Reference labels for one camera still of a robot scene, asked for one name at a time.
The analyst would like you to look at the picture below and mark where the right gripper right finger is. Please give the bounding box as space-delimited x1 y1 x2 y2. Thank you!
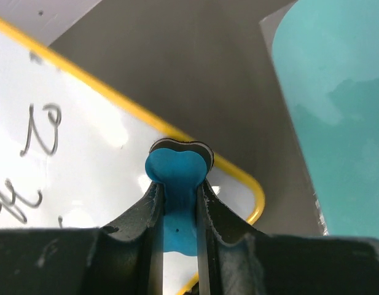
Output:
196 181 379 294

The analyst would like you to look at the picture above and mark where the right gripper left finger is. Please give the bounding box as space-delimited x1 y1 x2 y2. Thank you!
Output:
0 183 164 294

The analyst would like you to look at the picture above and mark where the blue heart eraser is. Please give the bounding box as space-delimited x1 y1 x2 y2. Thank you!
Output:
145 138 214 256

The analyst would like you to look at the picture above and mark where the yellow framed whiteboard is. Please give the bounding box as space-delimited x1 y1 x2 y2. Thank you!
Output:
0 19 265 293

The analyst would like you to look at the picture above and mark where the teal cutting board mat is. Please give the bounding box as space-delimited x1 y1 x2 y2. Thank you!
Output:
260 0 379 239

